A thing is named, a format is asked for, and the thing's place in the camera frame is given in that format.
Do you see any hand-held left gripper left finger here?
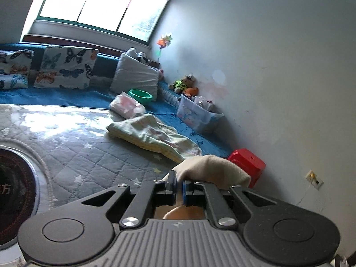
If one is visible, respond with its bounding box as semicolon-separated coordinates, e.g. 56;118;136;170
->
80;170;177;229

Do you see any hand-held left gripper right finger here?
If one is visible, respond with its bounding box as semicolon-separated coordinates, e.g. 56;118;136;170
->
181;179;279;229

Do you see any cream sweatshirt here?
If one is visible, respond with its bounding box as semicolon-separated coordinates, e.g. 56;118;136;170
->
163;155;251;220

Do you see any yellow green patterned cloth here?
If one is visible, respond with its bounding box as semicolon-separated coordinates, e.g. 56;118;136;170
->
106;114;203;163

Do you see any red plastic stool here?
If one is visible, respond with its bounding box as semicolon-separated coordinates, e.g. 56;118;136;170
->
227;148;267;189

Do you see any clear plastic storage box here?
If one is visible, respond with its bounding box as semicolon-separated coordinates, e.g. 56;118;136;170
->
176;94;224;134

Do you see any pink white plastic bag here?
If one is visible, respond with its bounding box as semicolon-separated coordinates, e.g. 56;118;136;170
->
109;93;146;118

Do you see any green plastic basin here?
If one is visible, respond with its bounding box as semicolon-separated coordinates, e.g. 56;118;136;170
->
128;89;154;101

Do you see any yellow green plush toy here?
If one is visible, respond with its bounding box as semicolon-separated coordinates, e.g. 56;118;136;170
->
168;74;196;94

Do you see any grey pillow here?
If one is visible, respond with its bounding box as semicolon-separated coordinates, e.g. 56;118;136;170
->
110;53;160;102

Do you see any blue sofa bench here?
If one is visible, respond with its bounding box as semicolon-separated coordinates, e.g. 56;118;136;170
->
0;42;234;159

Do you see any black white plush toy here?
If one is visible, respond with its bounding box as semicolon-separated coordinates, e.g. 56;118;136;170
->
136;52;152;66

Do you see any colourful pinwheel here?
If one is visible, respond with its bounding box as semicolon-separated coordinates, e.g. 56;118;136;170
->
156;32;173;63

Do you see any round black table heater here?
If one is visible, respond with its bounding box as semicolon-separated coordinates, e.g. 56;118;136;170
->
0;145;42;252

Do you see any large butterfly print pillow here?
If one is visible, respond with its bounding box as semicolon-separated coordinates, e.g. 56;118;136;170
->
34;45;100;90

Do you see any small butterfly print pillow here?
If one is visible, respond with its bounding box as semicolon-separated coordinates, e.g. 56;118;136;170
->
0;49;35;75
0;74;30;90

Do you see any green framed window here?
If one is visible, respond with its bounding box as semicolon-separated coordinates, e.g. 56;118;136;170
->
37;0;177;44

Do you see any white wall socket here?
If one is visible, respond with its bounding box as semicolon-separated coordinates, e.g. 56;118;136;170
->
305;170;324;190

